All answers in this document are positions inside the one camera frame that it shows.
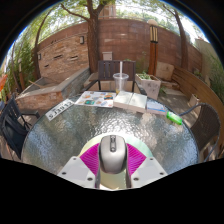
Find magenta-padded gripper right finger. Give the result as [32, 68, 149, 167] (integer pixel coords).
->
[125, 143, 168, 189]

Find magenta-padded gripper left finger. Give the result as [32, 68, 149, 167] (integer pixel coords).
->
[57, 143, 101, 189]

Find grey computer mouse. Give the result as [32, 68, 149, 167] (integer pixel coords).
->
[98, 134, 129, 175]

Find pastel iridescent mouse pad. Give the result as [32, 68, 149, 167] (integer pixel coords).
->
[79, 133, 154, 191]

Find green tube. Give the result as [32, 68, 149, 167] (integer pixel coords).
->
[165, 110, 184, 126]

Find white licence plate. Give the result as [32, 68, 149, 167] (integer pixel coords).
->
[44, 98, 75, 122]

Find small blue-white notebook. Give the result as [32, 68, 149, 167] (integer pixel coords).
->
[145, 99, 168, 116]

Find dark wicker armchair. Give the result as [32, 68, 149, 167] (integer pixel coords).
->
[179, 102, 222, 163]

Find pale thick book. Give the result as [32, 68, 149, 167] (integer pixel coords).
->
[113, 90, 148, 114]

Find black metal armchair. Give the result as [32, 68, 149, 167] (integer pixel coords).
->
[0, 96, 40, 160]

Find raised stone garden bed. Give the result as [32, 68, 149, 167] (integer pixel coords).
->
[15, 67, 91, 113]

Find white square planter with plants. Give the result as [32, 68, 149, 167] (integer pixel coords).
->
[134, 71, 162, 101]

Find clear plastic cup with straw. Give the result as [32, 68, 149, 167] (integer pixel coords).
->
[112, 60, 130, 95]

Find leaning pale stone slab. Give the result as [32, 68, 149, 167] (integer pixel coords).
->
[155, 61, 175, 82]

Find dark wooden slatted chair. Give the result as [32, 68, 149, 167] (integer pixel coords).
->
[87, 59, 141, 94]

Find forked tree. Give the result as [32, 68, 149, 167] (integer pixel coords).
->
[59, 0, 116, 74]

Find slender tree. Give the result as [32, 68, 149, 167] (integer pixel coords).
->
[171, 6, 189, 70]

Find grey wall utility box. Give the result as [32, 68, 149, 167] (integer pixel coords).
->
[101, 51, 114, 62]

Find wooden garden lamp post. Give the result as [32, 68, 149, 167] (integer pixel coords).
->
[147, 19, 160, 76]

